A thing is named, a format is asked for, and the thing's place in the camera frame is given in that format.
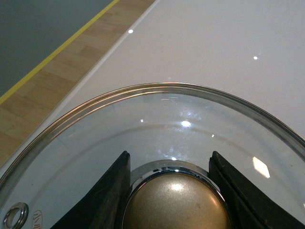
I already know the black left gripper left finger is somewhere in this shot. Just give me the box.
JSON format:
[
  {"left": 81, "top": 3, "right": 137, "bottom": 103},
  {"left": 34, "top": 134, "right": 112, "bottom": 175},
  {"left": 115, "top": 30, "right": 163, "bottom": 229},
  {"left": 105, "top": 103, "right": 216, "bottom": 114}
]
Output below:
[{"left": 52, "top": 151, "right": 131, "bottom": 229}]

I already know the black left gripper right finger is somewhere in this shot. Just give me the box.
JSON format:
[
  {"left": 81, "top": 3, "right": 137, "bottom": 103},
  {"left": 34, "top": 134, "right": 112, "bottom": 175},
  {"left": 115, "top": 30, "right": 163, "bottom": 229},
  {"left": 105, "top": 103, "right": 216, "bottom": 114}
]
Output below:
[{"left": 209, "top": 151, "right": 305, "bottom": 229}]

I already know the glass pot lid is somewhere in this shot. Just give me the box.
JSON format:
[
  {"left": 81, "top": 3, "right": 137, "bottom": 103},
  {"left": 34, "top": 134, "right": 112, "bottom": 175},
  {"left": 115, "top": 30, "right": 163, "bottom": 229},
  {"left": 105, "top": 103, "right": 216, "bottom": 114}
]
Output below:
[{"left": 0, "top": 83, "right": 305, "bottom": 229}]

